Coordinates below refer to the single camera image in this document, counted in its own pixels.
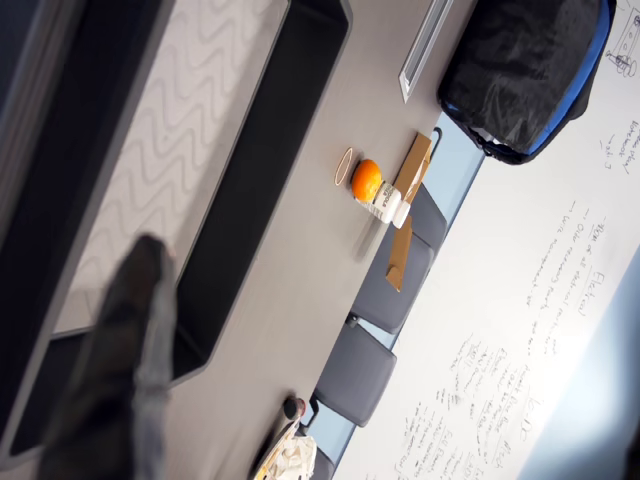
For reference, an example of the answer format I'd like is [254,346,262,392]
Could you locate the white pill bottle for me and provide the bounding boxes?
[358,182,412,226]

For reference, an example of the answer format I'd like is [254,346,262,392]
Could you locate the whiteboard with handwriting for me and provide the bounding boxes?
[334,0,640,480]

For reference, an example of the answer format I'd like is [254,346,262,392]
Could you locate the crumpled white wrapper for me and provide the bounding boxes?
[252,419,319,480]

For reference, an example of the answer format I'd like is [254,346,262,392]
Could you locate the grey wave-pattern liner mat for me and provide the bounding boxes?
[52,0,291,336]

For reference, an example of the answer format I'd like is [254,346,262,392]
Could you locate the brown cardboard box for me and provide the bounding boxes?
[394,132,434,206]
[383,214,415,293]

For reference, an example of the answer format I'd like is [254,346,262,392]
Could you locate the black bag blue trim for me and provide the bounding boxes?
[437,0,619,166]

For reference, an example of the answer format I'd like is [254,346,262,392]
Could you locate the grey office chair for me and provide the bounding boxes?
[404,182,449,251]
[308,327,398,428]
[304,444,336,480]
[348,234,437,335]

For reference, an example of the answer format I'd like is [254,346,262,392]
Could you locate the orange mandarin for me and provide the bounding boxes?
[351,158,384,200]

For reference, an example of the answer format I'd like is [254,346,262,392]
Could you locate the black plastic tray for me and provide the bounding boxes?
[0,0,354,459]

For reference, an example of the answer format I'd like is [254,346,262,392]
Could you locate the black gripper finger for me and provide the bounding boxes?
[37,233,179,480]

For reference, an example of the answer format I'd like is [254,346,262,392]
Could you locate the thin rubber band ring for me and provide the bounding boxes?
[332,146,355,187]

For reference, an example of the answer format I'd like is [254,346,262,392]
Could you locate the silver table cable slot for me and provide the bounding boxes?
[398,0,454,104]

